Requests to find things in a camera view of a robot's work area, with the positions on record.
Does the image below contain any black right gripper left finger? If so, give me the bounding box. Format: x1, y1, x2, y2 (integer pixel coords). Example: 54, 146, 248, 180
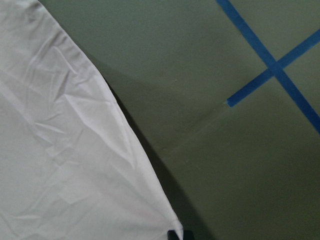
167, 230, 180, 240

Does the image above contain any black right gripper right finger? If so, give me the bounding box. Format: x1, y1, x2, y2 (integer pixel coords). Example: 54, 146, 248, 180
183, 230, 193, 240

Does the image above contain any pink Snoopy t-shirt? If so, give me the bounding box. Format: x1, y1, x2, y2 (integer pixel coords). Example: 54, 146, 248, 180
0, 0, 184, 240

